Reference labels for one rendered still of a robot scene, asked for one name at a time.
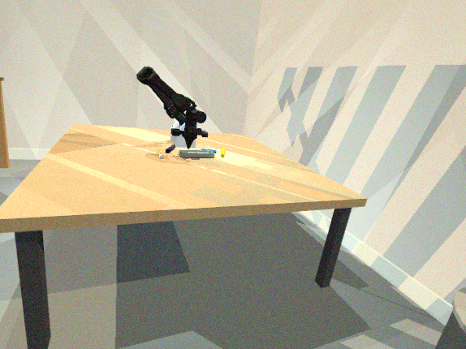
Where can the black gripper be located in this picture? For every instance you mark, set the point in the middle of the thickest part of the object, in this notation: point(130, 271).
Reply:
point(189, 140)

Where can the keyboard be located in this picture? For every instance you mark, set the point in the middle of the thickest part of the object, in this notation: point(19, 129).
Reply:
point(196, 153)

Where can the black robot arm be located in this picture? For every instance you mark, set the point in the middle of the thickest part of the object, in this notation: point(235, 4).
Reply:
point(174, 103)

